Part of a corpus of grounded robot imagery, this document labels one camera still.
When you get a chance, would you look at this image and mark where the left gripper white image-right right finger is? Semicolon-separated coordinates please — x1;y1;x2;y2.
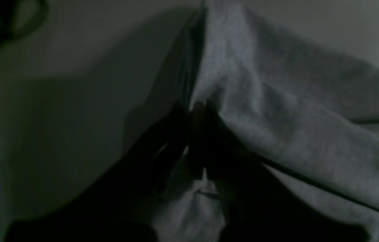
189;102;370;242

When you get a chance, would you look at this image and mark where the grey T-shirt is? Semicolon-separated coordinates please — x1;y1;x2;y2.
152;0;379;242

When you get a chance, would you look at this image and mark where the left gripper white image-right left finger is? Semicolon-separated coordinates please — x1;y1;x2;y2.
4;103;189;242

